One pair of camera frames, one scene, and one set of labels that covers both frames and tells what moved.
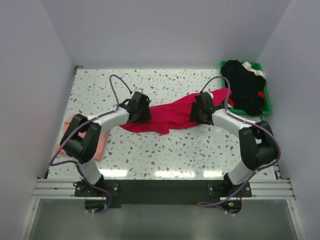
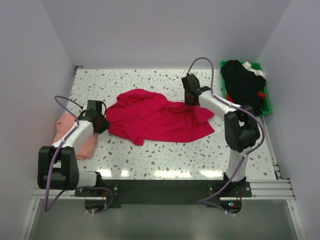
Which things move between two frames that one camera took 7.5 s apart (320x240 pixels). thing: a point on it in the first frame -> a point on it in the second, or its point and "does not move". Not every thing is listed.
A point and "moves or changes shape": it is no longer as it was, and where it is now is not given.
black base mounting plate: x=116 y=192 does not move
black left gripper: x=146 y=115 -> x=106 y=124
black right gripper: x=193 y=117 -> x=186 y=100
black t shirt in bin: x=244 y=85 does not move
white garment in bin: x=257 y=72 does not move
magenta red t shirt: x=174 y=114 moves or changes shape
